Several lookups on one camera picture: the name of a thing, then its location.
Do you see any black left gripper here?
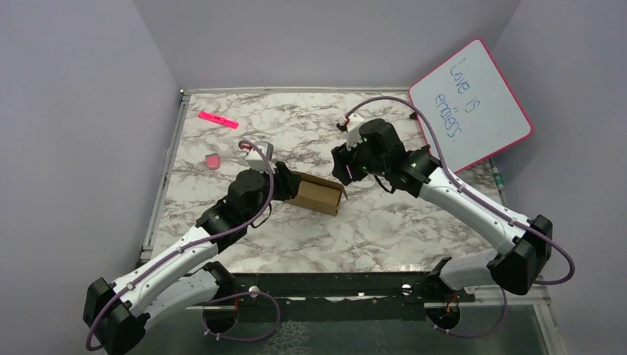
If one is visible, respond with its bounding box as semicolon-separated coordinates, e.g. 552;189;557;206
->
245;162;303;226

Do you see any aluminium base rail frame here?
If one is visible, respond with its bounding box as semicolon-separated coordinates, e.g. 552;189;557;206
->
105;87;557;355

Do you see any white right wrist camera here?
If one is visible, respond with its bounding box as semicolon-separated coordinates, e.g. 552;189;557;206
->
344;113;365;150

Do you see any brown cardboard box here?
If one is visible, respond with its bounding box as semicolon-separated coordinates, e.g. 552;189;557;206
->
286;171;348;216

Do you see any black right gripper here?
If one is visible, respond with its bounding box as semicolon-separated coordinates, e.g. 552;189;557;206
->
331;132;388;186

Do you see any green capped marker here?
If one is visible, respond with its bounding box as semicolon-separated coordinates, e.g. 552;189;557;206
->
492;166;504;191

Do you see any pink framed whiteboard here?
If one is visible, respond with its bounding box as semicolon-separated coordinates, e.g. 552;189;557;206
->
409;38;534;172

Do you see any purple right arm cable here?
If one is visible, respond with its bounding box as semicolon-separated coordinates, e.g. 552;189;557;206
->
338;95;577;340

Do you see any pink eraser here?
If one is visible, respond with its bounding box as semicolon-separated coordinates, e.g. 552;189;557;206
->
205;153;221;171

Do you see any pink highlighter marker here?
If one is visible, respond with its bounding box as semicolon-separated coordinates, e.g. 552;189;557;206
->
198;110;240;129

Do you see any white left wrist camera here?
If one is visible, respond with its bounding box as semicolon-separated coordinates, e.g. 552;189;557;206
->
245;141;274;173

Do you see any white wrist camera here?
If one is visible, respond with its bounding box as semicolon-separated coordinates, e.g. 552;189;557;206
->
245;141;274;173
344;113;365;150

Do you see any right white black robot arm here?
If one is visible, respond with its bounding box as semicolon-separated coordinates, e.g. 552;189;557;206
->
331;116;552;301

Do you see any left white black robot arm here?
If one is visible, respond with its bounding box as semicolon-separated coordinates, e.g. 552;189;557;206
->
83;162;302;354

